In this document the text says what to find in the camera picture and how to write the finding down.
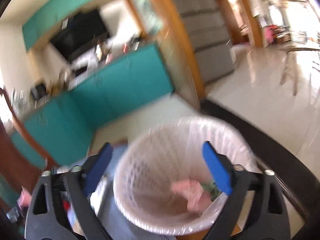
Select pink red snack packet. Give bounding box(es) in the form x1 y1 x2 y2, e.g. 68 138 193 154
62 200 71 212

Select black kitchen appliance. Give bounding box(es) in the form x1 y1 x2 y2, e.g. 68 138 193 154
30 83 48 101

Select dark green wrapper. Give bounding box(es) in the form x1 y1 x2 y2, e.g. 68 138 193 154
200 181 221 202

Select wooden chair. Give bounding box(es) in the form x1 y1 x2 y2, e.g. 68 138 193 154
0 87 58 210

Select pink wrapper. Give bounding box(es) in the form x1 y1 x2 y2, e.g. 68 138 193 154
171 179 212 213

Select teal upper kitchen cabinets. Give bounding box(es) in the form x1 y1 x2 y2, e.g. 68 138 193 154
22 0 92 50

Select grey refrigerator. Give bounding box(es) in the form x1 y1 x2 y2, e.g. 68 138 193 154
173 0 235 84

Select wooden glass sliding door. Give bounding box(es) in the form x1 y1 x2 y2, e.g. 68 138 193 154
127 0 205 109

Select teal lower kitchen cabinets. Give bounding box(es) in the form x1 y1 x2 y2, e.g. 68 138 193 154
23 43 175 166

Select teal kitchen cabinets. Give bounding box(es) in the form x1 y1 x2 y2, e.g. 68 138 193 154
22 0 92 50
23 43 175 166

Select black range hood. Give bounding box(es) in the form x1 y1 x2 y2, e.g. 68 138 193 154
50 9 111 63

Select white plastic trash basket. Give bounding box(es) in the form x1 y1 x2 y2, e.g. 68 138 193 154
113 116 258 236

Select blue striped seat cloth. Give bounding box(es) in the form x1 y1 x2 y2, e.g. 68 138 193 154
98 142 176 239

